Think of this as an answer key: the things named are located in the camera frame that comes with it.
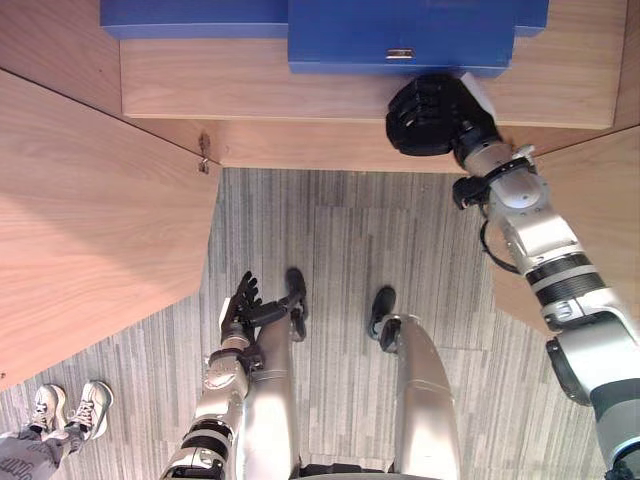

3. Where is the silver left robot leg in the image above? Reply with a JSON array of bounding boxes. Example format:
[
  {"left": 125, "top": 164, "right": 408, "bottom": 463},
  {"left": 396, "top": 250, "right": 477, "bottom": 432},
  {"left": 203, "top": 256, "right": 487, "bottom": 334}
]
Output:
[{"left": 241, "top": 268, "right": 309, "bottom": 480}]

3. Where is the person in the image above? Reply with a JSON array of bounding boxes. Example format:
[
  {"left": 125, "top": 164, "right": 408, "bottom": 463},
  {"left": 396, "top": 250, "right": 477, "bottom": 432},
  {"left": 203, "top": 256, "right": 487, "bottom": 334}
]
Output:
[{"left": 0, "top": 380, "right": 114, "bottom": 480}]

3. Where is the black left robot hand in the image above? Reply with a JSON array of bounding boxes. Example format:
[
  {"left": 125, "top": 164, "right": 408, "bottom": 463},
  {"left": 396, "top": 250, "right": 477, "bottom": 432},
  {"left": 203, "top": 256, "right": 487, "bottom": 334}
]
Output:
[{"left": 218, "top": 271, "right": 264, "bottom": 342}]

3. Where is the blue flat folder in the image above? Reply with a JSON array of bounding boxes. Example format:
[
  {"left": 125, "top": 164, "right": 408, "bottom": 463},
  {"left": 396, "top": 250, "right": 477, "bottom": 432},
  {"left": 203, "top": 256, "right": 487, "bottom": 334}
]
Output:
[{"left": 98, "top": 0, "right": 551, "bottom": 41}]

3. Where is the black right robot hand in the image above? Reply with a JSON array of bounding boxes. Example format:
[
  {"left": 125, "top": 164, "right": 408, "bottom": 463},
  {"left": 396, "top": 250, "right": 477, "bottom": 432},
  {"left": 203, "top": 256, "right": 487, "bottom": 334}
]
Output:
[{"left": 384, "top": 72, "right": 504, "bottom": 157}]

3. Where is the wooden cabinet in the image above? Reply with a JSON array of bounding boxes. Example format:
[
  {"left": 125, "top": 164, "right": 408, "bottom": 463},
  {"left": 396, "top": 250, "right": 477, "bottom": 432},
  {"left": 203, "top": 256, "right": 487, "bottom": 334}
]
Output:
[{"left": 0, "top": 0, "right": 640, "bottom": 176}]

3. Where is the wooden cabinet door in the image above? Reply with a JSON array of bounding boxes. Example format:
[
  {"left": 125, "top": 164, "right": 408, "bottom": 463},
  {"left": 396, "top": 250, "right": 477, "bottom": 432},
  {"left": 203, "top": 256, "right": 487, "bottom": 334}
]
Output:
[
  {"left": 0, "top": 68, "right": 223, "bottom": 392},
  {"left": 492, "top": 124, "right": 640, "bottom": 346}
]

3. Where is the blue folder with metal label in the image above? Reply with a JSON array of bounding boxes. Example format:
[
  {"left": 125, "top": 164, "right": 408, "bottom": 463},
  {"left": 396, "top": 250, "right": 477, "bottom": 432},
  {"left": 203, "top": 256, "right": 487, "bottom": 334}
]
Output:
[{"left": 287, "top": 0, "right": 517, "bottom": 80}]

